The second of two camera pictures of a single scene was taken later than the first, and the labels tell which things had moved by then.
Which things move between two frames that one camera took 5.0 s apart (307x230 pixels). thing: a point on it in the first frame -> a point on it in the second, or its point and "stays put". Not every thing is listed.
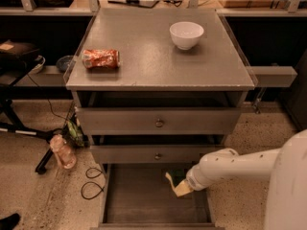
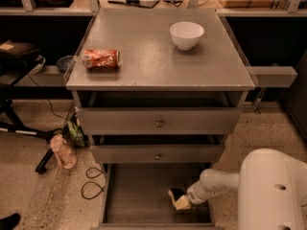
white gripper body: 194,179 -> 194,195
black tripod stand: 19,127 stays put
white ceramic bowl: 185,34 stays put
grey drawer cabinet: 156,89 stays put
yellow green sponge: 176,176 -> 173,199
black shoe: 10,222 stays put
